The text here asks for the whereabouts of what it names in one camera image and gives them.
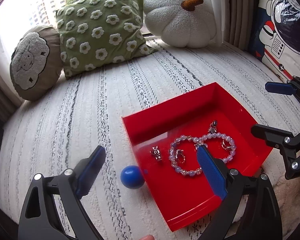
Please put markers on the beige window curtain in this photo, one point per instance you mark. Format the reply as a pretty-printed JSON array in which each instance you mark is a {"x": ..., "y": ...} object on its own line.
[{"x": 234, "y": 21}]

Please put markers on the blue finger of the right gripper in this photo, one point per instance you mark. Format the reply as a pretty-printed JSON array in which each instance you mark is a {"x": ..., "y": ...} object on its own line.
[
  {"x": 280, "y": 88},
  {"x": 273, "y": 137}
]

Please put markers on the white pumpkin plush pillow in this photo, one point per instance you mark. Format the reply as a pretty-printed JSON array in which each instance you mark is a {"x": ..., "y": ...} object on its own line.
[{"x": 181, "y": 23}]

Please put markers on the operator hand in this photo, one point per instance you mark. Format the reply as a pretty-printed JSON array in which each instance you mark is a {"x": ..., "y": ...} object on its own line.
[{"x": 147, "y": 237}]

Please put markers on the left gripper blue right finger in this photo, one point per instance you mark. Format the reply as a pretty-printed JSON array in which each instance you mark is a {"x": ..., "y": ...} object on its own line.
[{"x": 261, "y": 218}]

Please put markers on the astronaut print pillow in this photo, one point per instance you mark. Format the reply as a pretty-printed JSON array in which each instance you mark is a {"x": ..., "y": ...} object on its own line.
[{"x": 275, "y": 39}]

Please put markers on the green daisy pillow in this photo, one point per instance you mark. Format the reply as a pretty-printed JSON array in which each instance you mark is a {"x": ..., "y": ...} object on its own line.
[{"x": 94, "y": 33}]

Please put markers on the beige sheep round pillow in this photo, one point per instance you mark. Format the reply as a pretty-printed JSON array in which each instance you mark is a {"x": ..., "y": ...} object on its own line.
[{"x": 36, "y": 64}]

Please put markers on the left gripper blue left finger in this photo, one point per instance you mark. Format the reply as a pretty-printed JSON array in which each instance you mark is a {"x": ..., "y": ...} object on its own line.
[{"x": 39, "y": 218}]

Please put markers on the blue ball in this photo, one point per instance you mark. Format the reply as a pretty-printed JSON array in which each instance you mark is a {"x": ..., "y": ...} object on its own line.
[{"x": 131, "y": 177}]

